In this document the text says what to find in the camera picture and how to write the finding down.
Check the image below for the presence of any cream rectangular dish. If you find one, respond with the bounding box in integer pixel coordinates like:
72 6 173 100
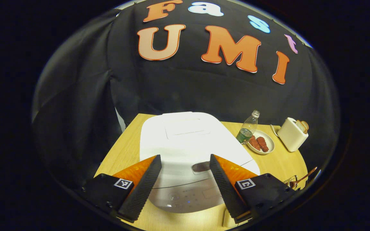
222 209 237 229

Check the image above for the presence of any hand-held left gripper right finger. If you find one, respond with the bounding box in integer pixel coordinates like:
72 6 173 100
209 154 296 224

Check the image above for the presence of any white toaster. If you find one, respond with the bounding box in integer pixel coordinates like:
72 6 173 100
277 117 309 152

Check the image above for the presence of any clear plastic water bottle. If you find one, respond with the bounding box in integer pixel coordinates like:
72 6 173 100
236 110 260 145

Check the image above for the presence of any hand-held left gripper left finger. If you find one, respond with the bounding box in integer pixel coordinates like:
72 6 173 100
82 154 162 223

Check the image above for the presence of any black backdrop cloth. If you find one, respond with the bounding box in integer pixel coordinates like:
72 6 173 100
32 0 340 190

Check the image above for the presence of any brown wooden spoon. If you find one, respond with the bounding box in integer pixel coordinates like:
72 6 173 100
289 167 318 189

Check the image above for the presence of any white rice cooker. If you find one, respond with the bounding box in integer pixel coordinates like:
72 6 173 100
139 112 260 214

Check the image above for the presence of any metal wire chopstick holder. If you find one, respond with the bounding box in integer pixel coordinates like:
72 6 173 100
283 175 298 190

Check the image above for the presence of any white oval plate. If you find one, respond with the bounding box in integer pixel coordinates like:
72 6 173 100
247 130 275 155

